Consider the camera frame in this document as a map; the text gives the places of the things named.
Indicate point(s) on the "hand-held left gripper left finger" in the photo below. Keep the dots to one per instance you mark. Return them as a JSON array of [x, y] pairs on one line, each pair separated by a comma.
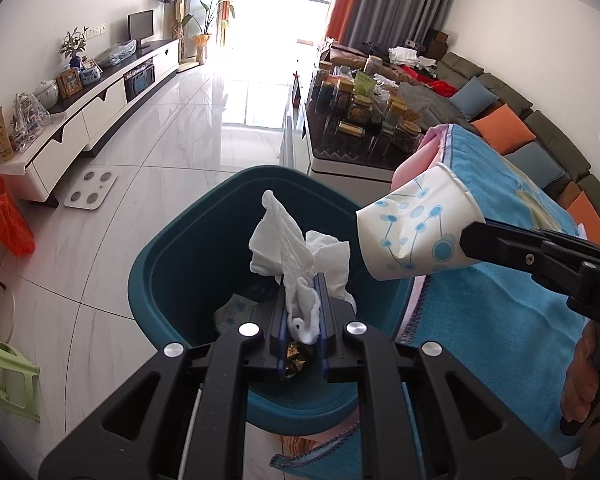
[[278, 322]]

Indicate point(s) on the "blue cushion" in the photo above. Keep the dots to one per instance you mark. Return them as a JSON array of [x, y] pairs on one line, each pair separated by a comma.
[[474, 99], [535, 165]]

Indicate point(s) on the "clear plastic bag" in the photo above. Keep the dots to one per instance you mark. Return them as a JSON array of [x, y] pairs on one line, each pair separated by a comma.
[[117, 52]]

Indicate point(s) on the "wall sockets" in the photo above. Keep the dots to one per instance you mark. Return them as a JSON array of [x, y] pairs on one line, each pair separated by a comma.
[[95, 30]]

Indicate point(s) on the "orange plastic bag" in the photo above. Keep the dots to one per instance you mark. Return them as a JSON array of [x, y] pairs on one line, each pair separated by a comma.
[[7, 220]]

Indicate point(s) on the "teal plastic trash bin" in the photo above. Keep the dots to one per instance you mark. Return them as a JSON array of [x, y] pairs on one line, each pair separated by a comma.
[[190, 260]]

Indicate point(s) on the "clear plastic gift box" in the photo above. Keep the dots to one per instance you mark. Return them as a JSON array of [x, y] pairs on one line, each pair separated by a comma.
[[29, 122]]

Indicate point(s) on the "white ceramic jar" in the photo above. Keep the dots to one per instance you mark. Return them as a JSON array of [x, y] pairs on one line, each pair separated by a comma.
[[46, 94]]

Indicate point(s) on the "white tissue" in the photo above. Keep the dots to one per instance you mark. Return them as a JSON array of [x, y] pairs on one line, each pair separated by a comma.
[[285, 245]]

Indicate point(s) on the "cardboard boxes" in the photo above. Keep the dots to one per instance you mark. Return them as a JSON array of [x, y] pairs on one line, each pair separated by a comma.
[[437, 42]]

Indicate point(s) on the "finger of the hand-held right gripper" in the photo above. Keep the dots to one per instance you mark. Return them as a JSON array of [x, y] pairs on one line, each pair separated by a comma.
[[560, 234], [505, 250]]

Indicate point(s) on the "black monitor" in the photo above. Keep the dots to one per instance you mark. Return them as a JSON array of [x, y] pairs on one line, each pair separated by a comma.
[[141, 26]]

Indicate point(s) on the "orange curtain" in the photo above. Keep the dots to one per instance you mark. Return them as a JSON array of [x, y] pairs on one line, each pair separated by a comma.
[[344, 0]]

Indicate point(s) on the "pink cloth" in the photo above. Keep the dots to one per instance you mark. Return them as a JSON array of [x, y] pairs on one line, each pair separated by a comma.
[[415, 165]]

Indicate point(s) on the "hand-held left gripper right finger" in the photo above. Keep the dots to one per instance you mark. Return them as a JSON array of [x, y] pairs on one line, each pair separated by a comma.
[[323, 320]]

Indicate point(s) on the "person's right hand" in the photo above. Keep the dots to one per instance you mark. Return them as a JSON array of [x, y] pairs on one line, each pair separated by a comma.
[[577, 375]]

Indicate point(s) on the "gold foil wrapper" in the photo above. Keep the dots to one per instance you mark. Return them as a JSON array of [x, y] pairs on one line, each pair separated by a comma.
[[294, 357]]

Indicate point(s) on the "white bathroom scale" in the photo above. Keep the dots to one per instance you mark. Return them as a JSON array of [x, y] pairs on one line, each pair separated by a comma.
[[91, 189]]

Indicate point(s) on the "pile of white clothes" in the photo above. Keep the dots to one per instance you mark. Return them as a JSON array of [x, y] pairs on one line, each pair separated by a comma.
[[410, 56]]

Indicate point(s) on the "group of food jars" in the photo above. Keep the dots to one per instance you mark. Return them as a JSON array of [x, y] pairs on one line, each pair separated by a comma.
[[360, 105]]

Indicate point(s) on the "grey curtain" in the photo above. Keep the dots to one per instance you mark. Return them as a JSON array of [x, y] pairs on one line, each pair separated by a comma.
[[400, 0]]

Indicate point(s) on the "wooden picture frame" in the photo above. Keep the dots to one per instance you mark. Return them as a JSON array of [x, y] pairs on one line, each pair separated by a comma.
[[70, 83]]

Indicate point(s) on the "white black-topped tv cabinet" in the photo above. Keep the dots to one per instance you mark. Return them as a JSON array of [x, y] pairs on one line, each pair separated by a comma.
[[105, 105]]

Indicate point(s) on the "coffee table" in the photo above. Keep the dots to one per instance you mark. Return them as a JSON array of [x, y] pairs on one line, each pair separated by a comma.
[[330, 155]]

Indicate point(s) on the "tan paper box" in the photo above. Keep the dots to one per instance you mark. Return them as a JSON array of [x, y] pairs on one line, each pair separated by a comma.
[[1, 135]]

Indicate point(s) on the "red cloth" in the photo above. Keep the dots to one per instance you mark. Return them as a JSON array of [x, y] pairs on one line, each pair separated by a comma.
[[437, 84]]

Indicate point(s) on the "blue white porcelain bowl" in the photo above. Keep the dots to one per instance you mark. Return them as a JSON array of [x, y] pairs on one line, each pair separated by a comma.
[[91, 74]]

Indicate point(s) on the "built-in black appliance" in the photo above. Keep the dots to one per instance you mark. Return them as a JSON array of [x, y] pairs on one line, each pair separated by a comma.
[[139, 80]]

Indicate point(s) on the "blue printed towel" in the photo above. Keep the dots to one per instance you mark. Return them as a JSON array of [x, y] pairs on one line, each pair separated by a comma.
[[480, 320]]

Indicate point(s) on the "small plant in blue vase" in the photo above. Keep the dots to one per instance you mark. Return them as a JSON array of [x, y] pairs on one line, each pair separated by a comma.
[[74, 47]]

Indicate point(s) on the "green plastic stool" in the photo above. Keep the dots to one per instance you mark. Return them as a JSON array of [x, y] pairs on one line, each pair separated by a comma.
[[5, 365]]

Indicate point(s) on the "orange cushion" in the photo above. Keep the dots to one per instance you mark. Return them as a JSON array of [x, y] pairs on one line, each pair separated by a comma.
[[587, 215], [502, 130]]

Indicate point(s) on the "tall leafy potted plant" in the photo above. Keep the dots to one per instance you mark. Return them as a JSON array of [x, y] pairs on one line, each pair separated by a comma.
[[207, 20]]

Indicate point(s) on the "white blue-dotted paper cup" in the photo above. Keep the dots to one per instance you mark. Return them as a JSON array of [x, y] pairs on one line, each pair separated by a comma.
[[235, 312], [410, 225]]

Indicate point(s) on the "grey-green sofa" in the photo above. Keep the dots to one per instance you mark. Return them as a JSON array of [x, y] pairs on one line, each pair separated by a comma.
[[545, 125]]

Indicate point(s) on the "brown leather seat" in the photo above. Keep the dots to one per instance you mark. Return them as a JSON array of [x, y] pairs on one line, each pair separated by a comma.
[[352, 54]]

